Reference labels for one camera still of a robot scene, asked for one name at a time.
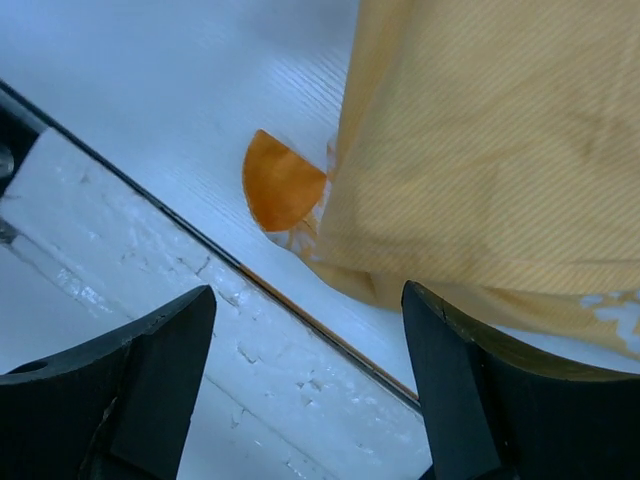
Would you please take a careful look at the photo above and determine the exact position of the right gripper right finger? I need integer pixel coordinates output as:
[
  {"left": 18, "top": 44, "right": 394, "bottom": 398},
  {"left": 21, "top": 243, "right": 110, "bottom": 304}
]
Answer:
[{"left": 402, "top": 282, "right": 639, "bottom": 479}]

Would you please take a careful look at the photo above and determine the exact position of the yellow orange pillowcase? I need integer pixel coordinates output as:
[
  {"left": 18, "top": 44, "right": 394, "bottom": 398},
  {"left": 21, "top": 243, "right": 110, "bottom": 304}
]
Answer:
[{"left": 242, "top": 0, "right": 640, "bottom": 359}]

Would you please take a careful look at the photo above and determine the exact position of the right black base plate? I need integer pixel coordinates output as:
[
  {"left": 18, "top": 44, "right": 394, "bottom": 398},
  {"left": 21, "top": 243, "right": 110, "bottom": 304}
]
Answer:
[{"left": 0, "top": 81, "right": 48, "bottom": 195}]

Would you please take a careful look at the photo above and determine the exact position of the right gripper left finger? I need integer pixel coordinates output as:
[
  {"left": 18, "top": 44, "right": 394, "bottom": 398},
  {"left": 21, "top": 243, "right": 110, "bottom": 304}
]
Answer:
[{"left": 1, "top": 285, "right": 216, "bottom": 479}]

